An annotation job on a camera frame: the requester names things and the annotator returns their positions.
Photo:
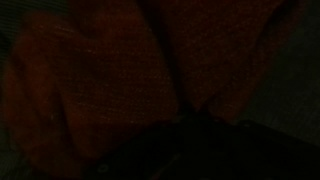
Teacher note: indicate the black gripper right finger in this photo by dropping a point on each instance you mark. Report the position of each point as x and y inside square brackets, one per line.
[260, 153]

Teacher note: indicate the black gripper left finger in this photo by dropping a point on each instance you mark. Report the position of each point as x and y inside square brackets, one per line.
[156, 153]

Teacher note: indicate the orange cloth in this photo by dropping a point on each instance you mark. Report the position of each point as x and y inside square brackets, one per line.
[110, 83]

